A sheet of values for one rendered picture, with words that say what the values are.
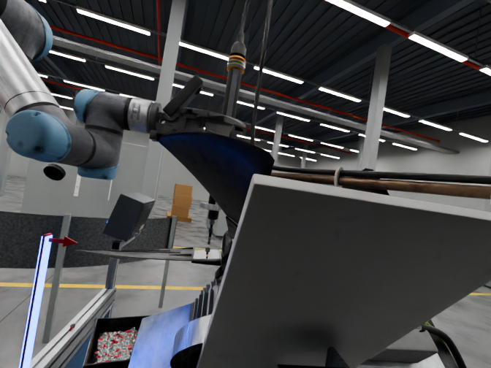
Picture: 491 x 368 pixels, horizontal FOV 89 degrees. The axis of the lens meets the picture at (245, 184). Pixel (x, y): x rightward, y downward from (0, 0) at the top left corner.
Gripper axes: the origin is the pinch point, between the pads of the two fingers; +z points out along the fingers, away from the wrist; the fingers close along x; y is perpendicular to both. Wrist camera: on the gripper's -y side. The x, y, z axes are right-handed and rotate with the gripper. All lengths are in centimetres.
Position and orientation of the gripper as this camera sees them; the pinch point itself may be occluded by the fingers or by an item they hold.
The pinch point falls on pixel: (239, 125)
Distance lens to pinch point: 62.5
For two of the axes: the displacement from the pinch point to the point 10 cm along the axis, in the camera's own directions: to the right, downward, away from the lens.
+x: 1.5, -0.1, -9.9
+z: 9.8, 1.5, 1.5
